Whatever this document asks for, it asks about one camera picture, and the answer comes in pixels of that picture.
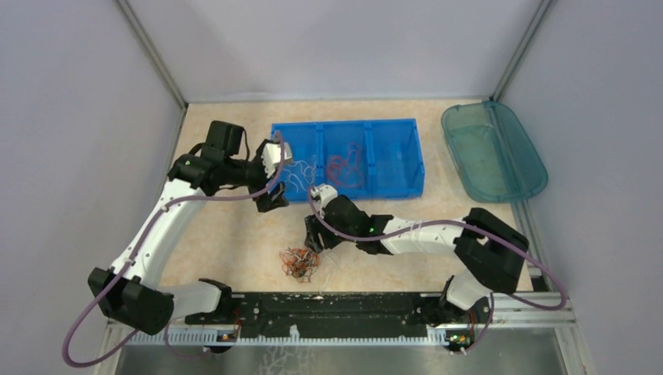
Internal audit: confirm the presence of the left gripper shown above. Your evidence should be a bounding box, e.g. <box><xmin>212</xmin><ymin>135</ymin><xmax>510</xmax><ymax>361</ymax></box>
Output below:
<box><xmin>224</xmin><ymin>139</ymin><xmax>289</xmax><ymax>211</ymax></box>

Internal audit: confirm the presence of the orange cable bundle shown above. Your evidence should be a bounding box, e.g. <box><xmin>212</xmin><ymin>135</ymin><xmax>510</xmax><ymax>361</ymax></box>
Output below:
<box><xmin>278</xmin><ymin>246</ymin><xmax>323</xmax><ymax>284</ymax></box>

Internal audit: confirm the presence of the white thin cable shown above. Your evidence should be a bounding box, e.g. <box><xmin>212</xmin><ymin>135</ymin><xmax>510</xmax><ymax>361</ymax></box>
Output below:
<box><xmin>281</xmin><ymin>155</ymin><xmax>319</xmax><ymax>198</ymax></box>

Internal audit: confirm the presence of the orange thin cable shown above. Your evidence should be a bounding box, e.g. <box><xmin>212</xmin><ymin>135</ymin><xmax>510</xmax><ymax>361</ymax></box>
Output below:
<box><xmin>324</xmin><ymin>142</ymin><xmax>366</xmax><ymax>191</ymax></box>

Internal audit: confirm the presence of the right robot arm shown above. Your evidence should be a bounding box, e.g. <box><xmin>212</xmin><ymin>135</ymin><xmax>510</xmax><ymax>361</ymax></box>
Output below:
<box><xmin>305</xmin><ymin>195</ymin><xmax>529</xmax><ymax>322</ymax></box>

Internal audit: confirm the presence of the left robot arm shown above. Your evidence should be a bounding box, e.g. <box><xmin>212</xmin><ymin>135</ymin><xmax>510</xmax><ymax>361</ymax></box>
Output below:
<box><xmin>88</xmin><ymin>120</ymin><xmax>292</xmax><ymax>335</ymax></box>

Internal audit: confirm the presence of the blue three-compartment bin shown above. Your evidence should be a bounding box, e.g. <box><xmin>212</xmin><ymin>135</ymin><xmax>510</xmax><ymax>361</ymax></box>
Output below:
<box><xmin>272</xmin><ymin>118</ymin><xmax>425</xmax><ymax>202</ymax></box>

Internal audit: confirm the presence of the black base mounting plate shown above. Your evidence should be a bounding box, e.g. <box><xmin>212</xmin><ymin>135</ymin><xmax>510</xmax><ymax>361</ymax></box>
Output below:
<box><xmin>185</xmin><ymin>292</ymin><xmax>489</xmax><ymax>339</ymax></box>

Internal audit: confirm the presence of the teal transparent plastic lid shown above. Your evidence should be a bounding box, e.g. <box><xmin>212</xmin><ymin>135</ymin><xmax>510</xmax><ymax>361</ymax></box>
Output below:
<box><xmin>440</xmin><ymin>101</ymin><xmax>549</xmax><ymax>203</ymax></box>

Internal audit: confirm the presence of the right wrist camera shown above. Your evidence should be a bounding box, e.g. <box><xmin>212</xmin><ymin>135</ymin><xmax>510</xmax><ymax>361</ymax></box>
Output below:
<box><xmin>309</xmin><ymin>184</ymin><xmax>338</xmax><ymax>209</ymax></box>

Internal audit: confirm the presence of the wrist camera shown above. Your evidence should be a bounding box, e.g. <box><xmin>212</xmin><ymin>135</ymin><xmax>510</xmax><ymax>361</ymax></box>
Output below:
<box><xmin>259</xmin><ymin>140</ymin><xmax>293</xmax><ymax>178</ymax></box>
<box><xmin>309</xmin><ymin>184</ymin><xmax>338</xmax><ymax>209</ymax></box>

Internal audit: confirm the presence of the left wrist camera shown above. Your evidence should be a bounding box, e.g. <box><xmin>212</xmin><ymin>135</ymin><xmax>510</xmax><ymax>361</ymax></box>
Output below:
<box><xmin>259</xmin><ymin>140</ymin><xmax>293</xmax><ymax>178</ymax></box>

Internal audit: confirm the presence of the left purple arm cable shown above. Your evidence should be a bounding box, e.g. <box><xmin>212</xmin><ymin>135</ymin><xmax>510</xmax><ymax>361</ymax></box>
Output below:
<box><xmin>62</xmin><ymin>130</ymin><xmax>286</xmax><ymax>370</ymax></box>

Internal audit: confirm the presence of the aluminium front rail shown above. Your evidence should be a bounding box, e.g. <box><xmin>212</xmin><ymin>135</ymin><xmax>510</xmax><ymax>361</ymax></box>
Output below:
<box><xmin>130</xmin><ymin>292</ymin><xmax>575</xmax><ymax>351</ymax></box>

